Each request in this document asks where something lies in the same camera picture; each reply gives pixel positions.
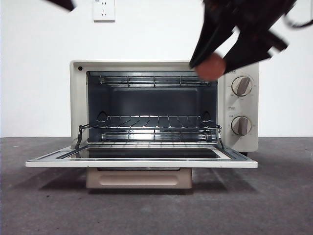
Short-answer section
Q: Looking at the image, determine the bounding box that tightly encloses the brown egg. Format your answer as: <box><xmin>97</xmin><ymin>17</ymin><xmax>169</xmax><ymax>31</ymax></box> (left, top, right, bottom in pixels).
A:
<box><xmin>195</xmin><ymin>53</ymin><xmax>226</xmax><ymax>81</ymax></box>

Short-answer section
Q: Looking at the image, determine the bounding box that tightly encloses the glass oven door with handle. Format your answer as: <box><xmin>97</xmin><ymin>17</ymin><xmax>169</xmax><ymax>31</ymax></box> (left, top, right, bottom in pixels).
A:
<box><xmin>25</xmin><ymin>144</ymin><xmax>259</xmax><ymax>189</ymax></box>

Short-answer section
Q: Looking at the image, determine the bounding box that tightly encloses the cream temperature knob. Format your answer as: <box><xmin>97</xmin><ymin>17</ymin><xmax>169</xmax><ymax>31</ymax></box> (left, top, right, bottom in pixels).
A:
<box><xmin>231</xmin><ymin>76</ymin><xmax>253</xmax><ymax>96</ymax></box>

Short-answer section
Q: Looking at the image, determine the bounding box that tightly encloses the cream Toshiba toaster oven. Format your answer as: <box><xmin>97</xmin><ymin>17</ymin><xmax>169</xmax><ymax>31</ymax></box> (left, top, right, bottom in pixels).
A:
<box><xmin>69</xmin><ymin>59</ymin><xmax>260</xmax><ymax>157</ymax></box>

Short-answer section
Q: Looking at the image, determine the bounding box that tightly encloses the cream timer knob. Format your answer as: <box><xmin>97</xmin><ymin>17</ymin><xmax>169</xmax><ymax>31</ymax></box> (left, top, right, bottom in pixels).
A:
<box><xmin>231</xmin><ymin>116</ymin><xmax>252</xmax><ymax>136</ymax></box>

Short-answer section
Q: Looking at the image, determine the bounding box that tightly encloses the white wall socket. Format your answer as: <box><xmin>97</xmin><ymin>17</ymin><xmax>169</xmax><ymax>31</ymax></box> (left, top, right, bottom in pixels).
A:
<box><xmin>92</xmin><ymin>0</ymin><xmax>115</xmax><ymax>23</ymax></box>

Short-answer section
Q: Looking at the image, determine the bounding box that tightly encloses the thin black looping cable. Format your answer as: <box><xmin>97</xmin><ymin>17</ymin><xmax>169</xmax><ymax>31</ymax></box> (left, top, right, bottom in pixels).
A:
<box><xmin>284</xmin><ymin>13</ymin><xmax>313</xmax><ymax>29</ymax></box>

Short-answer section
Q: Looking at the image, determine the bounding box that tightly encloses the wire heating element guard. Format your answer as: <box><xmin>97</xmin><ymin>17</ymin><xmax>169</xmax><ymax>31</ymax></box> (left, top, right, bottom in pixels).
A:
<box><xmin>100</xmin><ymin>133</ymin><xmax>211</xmax><ymax>143</ymax></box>
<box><xmin>99</xmin><ymin>74</ymin><xmax>211</xmax><ymax>88</ymax></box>

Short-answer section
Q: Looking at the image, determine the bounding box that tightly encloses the metal wire oven rack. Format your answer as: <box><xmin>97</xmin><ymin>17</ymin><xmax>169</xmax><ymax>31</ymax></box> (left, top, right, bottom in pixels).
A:
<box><xmin>78</xmin><ymin>115</ymin><xmax>223</xmax><ymax>131</ymax></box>

